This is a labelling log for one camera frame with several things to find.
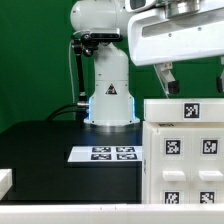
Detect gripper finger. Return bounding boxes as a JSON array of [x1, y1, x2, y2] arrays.
[[154, 62, 180, 95], [216, 55, 224, 93]]

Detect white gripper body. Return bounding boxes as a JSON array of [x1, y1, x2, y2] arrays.
[[127, 3, 224, 66]]

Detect white block with marker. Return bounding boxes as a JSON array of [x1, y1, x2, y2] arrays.
[[144, 98, 224, 123]]

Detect white cabinet door panel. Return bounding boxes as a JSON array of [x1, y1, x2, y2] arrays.
[[150, 128, 191, 204]]

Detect white cabinet body box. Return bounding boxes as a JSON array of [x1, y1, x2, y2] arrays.
[[142, 122, 224, 204]]

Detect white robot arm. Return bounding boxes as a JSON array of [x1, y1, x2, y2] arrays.
[[70, 0, 224, 127]]

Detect white part at left edge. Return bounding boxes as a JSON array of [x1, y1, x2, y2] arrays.
[[0, 169, 12, 200]]

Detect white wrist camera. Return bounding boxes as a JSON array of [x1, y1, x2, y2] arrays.
[[125, 0, 167, 12]]

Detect grey depth camera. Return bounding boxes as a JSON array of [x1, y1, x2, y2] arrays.
[[89, 28, 122, 42]]

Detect black cable bundle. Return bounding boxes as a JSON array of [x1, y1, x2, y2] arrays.
[[43, 103, 88, 122]]

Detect white marker base plate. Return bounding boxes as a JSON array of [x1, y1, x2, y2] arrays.
[[68, 146, 142, 163]]

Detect white front table rail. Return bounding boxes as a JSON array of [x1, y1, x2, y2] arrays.
[[0, 204, 224, 224]]

